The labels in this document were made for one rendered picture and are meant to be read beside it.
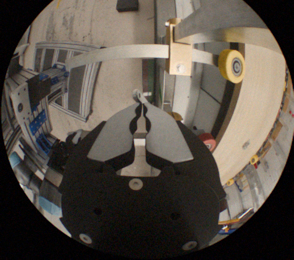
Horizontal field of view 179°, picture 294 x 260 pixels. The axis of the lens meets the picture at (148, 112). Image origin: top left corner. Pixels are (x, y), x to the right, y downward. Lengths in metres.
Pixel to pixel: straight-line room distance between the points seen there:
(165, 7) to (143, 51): 0.27
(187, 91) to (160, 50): 0.34
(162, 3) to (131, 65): 0.80
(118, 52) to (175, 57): 0.12
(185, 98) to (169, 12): 0.41
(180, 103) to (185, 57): 0.35
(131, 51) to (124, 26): 0.94
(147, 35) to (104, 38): 0.44
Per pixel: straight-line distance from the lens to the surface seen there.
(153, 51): 0.23
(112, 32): 1.17
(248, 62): 0.32
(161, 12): 0.43
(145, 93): 0.41
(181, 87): 0.51
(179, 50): 0.23
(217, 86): 0.43
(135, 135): 0.33
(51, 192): 0.32
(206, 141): 0.32
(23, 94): 0.45
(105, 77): 1.19
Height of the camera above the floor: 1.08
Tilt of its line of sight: 59 degrees down
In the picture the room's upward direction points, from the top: 178 degrees clockwise
